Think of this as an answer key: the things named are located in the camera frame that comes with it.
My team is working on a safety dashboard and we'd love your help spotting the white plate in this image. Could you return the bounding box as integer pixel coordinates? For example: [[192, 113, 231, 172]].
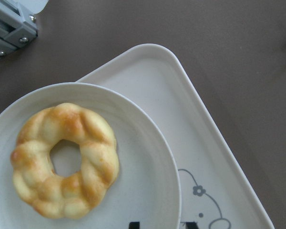
[[0, 83, 181, 229]]

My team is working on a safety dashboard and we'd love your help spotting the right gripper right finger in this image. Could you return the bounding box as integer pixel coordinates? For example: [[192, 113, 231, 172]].
[[181, 222, 199, 229]]

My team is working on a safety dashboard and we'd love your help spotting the cream serving tray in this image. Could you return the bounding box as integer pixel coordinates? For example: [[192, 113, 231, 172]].
[[81, 44, 273, 229]]

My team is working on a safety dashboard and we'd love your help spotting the aluminium frame post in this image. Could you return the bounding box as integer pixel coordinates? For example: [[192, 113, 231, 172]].
[[0, 0, 38, 60]]

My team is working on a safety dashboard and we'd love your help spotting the glazed yellow donut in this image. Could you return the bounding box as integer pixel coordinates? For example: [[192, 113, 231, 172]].
[[10, 103, 119, 219]]

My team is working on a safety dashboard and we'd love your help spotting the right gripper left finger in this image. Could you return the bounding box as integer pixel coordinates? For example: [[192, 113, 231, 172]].
[[128, 221, 140, 229]]

